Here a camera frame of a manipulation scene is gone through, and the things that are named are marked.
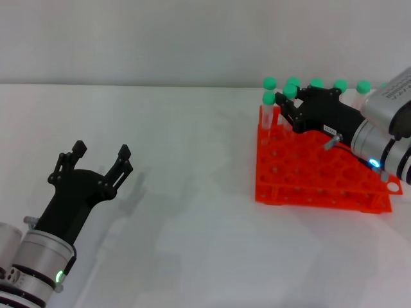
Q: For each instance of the green capped clear test tube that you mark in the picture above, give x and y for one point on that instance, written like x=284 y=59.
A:
x=293 y=80
x=363 y=86
x=340 y=85
x=268 y=97
x=316 y=82
x=383 y=86
x=290 y=90
x=270 y=82

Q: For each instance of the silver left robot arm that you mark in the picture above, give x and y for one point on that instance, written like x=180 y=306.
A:
x=35 y=256

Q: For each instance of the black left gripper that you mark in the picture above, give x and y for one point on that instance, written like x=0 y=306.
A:
x=74 y=199

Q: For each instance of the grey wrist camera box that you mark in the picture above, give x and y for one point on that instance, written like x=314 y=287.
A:
x=388 y=96
x=9 y=240

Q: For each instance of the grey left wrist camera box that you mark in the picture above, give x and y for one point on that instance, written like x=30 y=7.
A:
x=9 y=240

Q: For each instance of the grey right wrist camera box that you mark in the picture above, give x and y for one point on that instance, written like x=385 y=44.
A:
x=388 y=96

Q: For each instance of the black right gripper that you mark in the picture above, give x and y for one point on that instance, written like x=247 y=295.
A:
x=330 y=117

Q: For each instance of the orange test tube rack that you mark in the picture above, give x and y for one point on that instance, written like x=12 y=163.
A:
x=305 y=170

